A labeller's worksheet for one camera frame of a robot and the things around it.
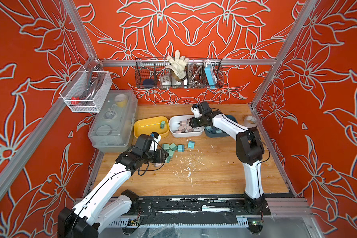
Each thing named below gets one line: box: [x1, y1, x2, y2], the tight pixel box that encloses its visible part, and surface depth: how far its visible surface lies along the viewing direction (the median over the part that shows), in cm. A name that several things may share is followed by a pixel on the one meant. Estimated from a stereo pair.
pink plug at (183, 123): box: [179, 120, 187, 127], surface depth 106 cm
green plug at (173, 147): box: [169, 142, 178, 152], surface depth 95 cm
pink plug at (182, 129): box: [177, 125, 186, 133], surface depth 105 cm
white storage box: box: [169, 115, 205, 138], surface depth 106 cm
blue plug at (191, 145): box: [187, 140, 195, 149], surface depth 97 cm
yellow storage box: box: [133, 116, 170, 138], surface depth 107 cm
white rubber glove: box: [165, 49, 189, 80], surface depth 92 cm
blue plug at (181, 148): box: [177, 144, 185, 153], surface depth 94 cm
